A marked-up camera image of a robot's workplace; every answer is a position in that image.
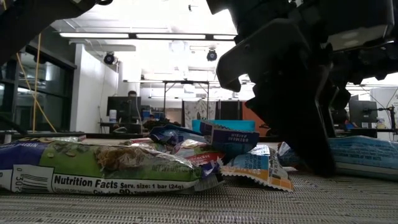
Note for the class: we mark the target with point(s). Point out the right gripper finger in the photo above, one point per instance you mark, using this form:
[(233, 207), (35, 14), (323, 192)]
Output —
[(295, 124), (267, 46)]

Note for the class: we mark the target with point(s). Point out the purple green oatmeal raisin bar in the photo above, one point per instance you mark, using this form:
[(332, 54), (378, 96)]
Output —
[(233, 140), (93, 168)]

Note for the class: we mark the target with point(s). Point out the red green chocolate chip bar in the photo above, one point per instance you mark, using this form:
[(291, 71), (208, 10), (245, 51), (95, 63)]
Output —
[(141, 140), (196, 152), (74, 138)]

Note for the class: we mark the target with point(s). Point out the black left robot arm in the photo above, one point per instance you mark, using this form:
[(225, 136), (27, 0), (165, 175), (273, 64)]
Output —
[(37, 21)]

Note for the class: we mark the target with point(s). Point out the orange partition panel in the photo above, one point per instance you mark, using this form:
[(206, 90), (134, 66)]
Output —
[(247, 115)]

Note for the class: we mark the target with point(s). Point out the teal plastic bin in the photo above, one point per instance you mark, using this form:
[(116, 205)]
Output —
[(242, 124)]

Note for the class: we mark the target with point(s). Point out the black round ceiling spotlight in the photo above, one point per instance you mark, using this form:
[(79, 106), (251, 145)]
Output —
[(211, 55), (109, 58)]

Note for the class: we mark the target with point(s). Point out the black partition panel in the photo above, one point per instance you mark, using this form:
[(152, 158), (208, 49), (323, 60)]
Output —
[(230, 110)]

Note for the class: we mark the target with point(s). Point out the grey woven placemat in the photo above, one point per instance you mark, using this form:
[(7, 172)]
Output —
[(280, 208)]

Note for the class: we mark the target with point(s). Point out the white patterned board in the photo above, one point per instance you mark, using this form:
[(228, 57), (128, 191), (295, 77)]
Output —
[(199, 112)]

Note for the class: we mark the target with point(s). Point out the person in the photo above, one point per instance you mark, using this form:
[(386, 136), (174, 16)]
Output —
[(132, 94)]

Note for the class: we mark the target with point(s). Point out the black desk monitor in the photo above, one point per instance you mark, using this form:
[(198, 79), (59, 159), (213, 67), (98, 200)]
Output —
[(122, 107)]

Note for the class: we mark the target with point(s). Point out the white canister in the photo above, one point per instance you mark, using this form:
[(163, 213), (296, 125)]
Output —
[(112, 116)]

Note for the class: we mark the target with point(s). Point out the black metal stand frame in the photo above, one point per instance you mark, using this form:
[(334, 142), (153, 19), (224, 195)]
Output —
[(186, 82)]

